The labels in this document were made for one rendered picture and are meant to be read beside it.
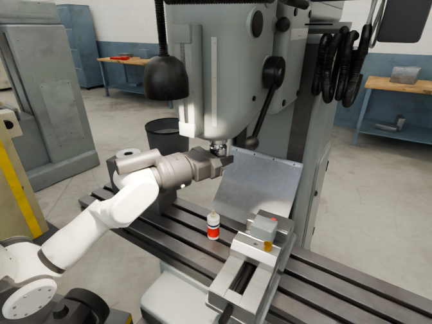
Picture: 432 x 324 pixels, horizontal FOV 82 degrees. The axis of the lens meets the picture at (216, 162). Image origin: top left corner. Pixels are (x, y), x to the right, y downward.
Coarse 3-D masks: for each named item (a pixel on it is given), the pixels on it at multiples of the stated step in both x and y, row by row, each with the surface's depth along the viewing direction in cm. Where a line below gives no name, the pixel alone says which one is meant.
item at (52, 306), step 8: (48, 304) 100; (56, 304) 99; (64, 304) 92; (72, 304) 96; (80, 304) 96; (40, 312) 97; (48, 312) 97; (56, 312) 90; (64, 312) 91; (72, 312) 93; (80, 312) 95; (88, 312) 96; (8, 320) 95; (16, 320) 95; (24, 320) 95; (32, 320) 95; (40, 320) 95; (48, 320) 91; (56, 320) 91; (64, 320) 91; (72, 320) 91; (80, 320) 93; (88, 320) 96
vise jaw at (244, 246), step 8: (240, 232) 70; (240, 240) 68; (248, 240) 68; (256, 240) 68; (264, 240) 68; (232, 248) 67; (240, 248) 66; (248, 248) 66; (256, 248) 65; (272, 248) 65; (280, 248) 65; (240, 256) 67; (248, 256) 65; (256, 256) 64; (264, 256) 64; (272, 256) 63; (256, 264) 65; (264, 264) 63; (272, 264) 62; (272, 272) 63
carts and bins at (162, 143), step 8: (152, 120) 277; (160, 120) 283; (168, 120) 286; (176, 120) 285; (152, 128) 279; (160, 128) 286; (168, 128) 290; (176, 128) 289; (152, 136) 251; (160, 136) 247; (168, 136) 247; (176, 136) 250; (184, 136) 259; (152, 144) 257; (160, 144) 252; (168, 144) 252; (176, 144) 255; (184, 144) 263; (160, 152) 258; (168, 152) 257; (176, 152) 260
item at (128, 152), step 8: (120, 152) 94; (128, 152) 95; (136, 152) 94; (112, 160) 92; (112, 168) 92; (112, 176) 94; (112, 184) 96; (176, 192) 100; (160, 200) 91; (168, 200) 96; (152, 208) 93; (160, 208) 92
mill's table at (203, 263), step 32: (96, 192) 106; (160, 224) 89; (192, 224) 89; (224, 224) 89; (160, 256) 85; (192, 256) 76; (224, 256) 76; (320, 256) 76; (288, 288) 67; (320, 288) 70; (352, 288) 67; (384, 288) 67; (288, 320) 64; (320, 320) 60; (352, 320) 60; (384, 320) 60; (416, 320) 60
